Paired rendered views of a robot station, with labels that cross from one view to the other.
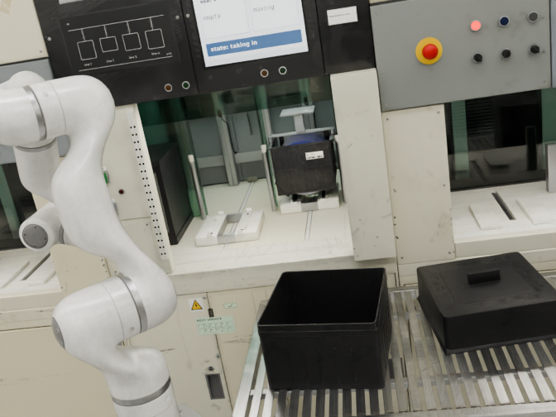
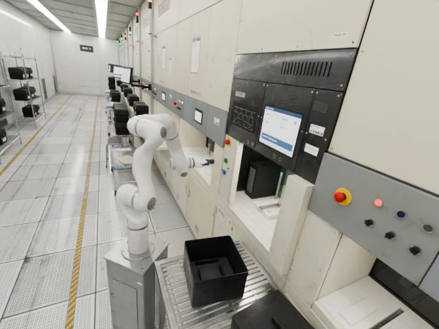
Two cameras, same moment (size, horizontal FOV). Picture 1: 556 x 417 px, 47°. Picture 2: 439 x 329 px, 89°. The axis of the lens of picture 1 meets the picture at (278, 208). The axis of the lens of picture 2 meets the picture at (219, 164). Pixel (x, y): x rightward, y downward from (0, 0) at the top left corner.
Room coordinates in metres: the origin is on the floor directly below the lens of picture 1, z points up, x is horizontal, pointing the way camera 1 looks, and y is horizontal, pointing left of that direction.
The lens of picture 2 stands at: (0.81, -0.78, 1.80)
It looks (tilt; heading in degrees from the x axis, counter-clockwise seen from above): 22 degrees down; 53
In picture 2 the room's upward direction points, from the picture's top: 7 degrees clockwise
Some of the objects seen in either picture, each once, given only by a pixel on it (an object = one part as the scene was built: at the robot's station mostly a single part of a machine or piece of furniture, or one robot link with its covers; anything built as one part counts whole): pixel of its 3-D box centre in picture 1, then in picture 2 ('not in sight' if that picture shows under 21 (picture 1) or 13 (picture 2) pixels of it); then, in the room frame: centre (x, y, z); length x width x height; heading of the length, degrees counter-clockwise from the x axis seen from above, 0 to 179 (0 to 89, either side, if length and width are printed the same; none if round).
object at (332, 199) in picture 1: (310, 195); not in sight; (2.25, -0.13, 0.89); 0.22 x 0.21 x 0.04; 171
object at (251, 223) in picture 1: (230, 226); (270, 207); (2.08, 0.17, 0.89); 0.22 x 0.21 x 0.04; 171
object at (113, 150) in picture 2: not in sight; (128, 168); (1.61, 2.74, 0.24); 0.97 x 0.52 x 0.48; 84
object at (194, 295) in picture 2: (328, 325); (213, 267); (1.38, -0.08, 0.85); 0.28 x 0.28 x 0.17; 73
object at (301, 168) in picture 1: (304, 152); not in sight; (2.25, -0.13, 1.06); 0.24 x 0.20 x 0.32; 81
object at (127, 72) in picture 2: not in sight; (136, 79); (1.98, 3.49, 1.59); 0.50 x 0.41 x 0.36; 171
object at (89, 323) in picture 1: (111, 342); (132, 205); (1.08, 0.36, 1.07); 0.19 x 0.12 x 0.24; 121
